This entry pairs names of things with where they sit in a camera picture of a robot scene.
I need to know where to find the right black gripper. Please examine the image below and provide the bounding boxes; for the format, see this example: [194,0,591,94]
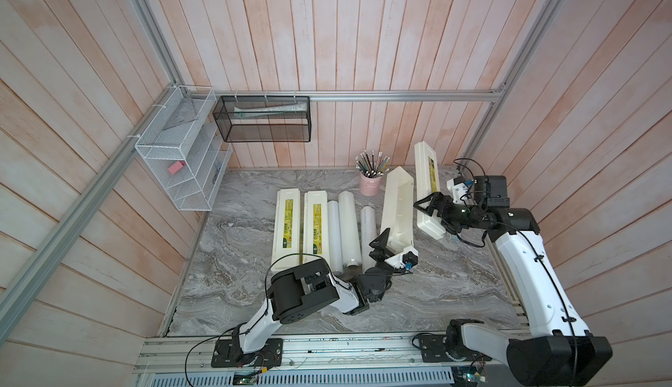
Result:
[415,193,484,234]

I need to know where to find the thick plastic wrap roll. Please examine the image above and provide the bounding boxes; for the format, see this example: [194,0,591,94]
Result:
[338,191,362,268]

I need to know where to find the cream dispenser lid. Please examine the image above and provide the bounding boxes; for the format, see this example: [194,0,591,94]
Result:
[414,141,446,240]

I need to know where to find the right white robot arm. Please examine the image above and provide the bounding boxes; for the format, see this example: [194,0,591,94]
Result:
[414,192,613,386]

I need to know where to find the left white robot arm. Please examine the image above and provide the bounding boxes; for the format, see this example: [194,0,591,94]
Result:
[230,228,418,361]

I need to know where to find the thin plastic wrap roll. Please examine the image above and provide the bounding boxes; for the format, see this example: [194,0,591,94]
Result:
[327,201,344,275]

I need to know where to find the cream dispenser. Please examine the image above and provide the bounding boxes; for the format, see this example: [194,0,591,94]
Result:
[271,188,301,273]
[302,191,330,263]

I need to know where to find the pink pencil cup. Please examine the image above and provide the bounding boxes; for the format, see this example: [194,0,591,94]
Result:
[359,173,383,197]

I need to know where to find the bundle of pencils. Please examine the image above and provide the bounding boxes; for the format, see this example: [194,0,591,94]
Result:
[355,151,390,179]

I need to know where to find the far left cream dispenser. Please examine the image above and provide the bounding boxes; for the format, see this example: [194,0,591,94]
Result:
[271,188,301,273]

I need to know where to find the pink eraser block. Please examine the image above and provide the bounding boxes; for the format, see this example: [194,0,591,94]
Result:
[167,160,186,175]

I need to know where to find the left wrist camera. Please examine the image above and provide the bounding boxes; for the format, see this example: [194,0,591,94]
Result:
[400,248,418,271]

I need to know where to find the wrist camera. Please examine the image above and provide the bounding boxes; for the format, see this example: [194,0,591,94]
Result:
[446,176,474,204]
[400,248,418,271]

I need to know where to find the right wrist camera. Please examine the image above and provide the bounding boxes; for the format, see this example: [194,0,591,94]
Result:
[446,176,474,204]

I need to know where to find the aluminium front rail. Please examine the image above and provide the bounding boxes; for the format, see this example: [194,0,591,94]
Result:
[133,328,565,375]

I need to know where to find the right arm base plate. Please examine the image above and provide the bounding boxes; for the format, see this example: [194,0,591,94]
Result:
[411,332,492,365]

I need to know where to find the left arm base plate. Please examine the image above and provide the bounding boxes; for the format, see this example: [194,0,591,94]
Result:
[211,338,284,369]

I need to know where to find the black wire basket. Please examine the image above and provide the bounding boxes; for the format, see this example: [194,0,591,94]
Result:
[213,95,313,143]

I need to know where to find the white wire shelf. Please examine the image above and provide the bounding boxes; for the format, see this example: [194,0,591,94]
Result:
[135,85,231,212]

